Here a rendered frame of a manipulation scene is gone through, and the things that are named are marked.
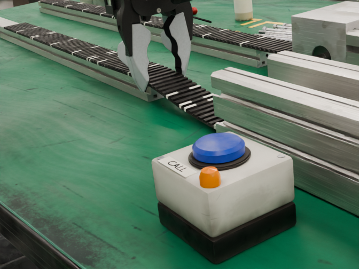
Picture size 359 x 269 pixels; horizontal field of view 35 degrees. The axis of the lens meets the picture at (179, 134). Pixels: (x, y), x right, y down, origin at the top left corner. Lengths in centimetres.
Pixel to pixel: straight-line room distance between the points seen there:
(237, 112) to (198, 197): 16
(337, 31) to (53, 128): 36
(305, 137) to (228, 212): 11
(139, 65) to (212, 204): 36
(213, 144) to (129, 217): 11
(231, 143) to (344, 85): 15
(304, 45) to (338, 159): 30
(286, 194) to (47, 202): 23
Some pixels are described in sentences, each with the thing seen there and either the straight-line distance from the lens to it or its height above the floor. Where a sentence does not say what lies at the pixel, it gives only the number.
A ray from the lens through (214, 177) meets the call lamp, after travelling 39.
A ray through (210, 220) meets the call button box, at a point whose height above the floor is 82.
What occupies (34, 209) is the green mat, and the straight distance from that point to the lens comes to 54.
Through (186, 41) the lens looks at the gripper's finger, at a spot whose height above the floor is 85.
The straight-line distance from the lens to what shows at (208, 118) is 65.
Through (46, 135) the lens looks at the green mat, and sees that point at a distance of 71.
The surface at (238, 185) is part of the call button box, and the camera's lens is 40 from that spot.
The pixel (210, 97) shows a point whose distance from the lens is 70.
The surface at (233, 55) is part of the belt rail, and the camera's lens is 91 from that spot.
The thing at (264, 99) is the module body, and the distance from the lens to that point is 51.
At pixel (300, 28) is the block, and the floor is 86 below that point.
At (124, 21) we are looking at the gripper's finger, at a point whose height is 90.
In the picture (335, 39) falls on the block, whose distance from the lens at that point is 70.
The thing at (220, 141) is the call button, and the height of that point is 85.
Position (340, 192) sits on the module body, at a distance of 47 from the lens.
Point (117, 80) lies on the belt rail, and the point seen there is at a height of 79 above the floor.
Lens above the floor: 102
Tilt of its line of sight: 22 degrees down
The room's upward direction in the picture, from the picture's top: 7 degrees counter-clockwise
